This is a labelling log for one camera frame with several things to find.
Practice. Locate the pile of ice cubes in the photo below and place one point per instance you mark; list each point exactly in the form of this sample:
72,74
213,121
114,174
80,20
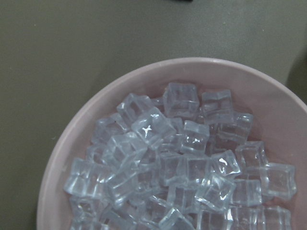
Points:
181,161

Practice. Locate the green bowl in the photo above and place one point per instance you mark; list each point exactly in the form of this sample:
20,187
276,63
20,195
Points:
297,78

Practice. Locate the pink bowl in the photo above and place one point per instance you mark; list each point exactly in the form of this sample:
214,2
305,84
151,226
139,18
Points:
280,120

